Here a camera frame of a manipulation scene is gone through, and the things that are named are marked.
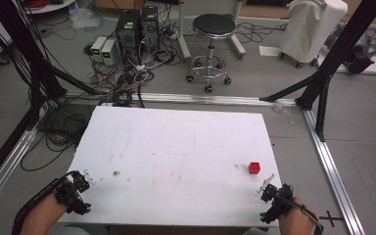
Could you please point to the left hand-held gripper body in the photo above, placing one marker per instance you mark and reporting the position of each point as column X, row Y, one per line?
column 72, row 196

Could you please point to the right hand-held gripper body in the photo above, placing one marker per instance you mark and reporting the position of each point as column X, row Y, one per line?
column 276, row 203

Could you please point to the red cube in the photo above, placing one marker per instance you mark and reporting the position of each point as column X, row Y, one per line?
column 254, row 167

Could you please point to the person's right hand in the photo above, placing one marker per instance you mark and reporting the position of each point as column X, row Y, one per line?
column 294, row 216

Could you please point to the person's left hand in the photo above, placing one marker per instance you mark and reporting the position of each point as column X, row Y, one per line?
column 50, row 207

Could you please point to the clear plastic scrap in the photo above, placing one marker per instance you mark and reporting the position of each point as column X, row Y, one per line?
column 284, row 111

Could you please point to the white power strip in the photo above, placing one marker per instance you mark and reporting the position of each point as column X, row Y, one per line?
column 141, row 67

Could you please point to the white power supply unit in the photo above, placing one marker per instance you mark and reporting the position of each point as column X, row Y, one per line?
column 108, row 52
column 98, row 45

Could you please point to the white paper sheet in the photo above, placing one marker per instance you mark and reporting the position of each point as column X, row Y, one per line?
column 269, row 51

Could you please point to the black round stool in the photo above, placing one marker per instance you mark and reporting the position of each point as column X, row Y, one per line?
column 211, row 49

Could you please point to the white floor board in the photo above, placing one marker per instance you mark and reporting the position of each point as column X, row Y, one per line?
column 359, row 67

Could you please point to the black computer tower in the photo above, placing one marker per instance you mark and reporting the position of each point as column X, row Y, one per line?
column 150, row 29
column 128, row 34

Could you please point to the black device on board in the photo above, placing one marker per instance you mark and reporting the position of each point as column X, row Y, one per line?
column 360, row 62

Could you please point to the clear plastic bag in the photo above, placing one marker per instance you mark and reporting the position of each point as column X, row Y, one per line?
column 85, row 18

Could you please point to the white covered cart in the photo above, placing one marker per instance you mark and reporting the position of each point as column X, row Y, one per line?
column 310, row 29

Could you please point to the white round table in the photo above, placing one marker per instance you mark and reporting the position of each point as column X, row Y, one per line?
column 47, row 6

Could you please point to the aluminium floor rail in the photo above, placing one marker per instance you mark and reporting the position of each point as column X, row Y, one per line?
column 209, row 99
column 334, row 176
column 8, row 168

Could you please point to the black braced frame post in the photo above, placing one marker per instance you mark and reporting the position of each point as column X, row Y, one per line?
column 336, row 62

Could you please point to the white table leg frame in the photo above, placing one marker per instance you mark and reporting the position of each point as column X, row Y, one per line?
column 189, row 32

